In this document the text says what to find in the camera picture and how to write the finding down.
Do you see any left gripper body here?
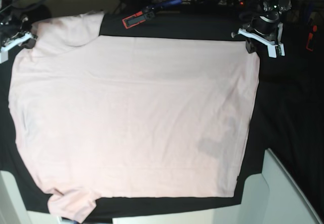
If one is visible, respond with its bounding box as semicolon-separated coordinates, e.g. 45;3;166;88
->
231;15;286;58

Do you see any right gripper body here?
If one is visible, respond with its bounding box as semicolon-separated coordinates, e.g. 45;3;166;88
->
1;31;34;63

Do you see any pink T-shirt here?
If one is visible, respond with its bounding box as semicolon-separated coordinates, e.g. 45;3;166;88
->
9;13;260;221

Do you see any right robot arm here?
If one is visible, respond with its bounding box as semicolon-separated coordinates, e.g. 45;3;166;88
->
1;0;36;63

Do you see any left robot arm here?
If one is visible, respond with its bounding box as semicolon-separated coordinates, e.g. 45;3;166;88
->
231;0;292;58

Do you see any red clamp at right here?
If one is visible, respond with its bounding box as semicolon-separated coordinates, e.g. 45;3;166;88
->
305;25;318;52

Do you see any black power strip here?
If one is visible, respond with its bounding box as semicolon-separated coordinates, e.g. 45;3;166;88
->
189;0;245;7

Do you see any red black blue clamp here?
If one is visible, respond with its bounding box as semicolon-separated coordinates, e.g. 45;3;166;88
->
122;0;182;29

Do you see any white cabinet left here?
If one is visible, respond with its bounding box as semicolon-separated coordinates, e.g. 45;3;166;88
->
1;171;61;224

